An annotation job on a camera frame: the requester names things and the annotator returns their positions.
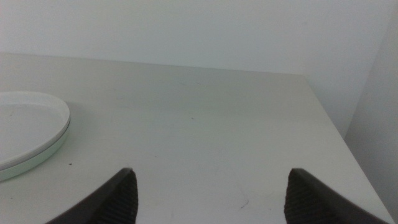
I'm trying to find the mint green shallow bowl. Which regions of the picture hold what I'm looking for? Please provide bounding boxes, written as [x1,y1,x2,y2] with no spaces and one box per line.
[0,123,71,183]

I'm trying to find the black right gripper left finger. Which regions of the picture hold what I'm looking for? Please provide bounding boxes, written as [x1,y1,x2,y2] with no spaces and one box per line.
[44,167,139,224]

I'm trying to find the grey shallow bowl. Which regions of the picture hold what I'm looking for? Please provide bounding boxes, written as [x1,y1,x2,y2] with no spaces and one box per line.
[0,119,72,174]

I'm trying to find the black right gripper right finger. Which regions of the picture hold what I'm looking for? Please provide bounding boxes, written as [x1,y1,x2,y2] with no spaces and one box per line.
[283,167,392,224]

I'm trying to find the white shallow bowl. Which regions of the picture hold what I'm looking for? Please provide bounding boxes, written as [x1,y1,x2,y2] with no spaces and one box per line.
[0,90,72,172]

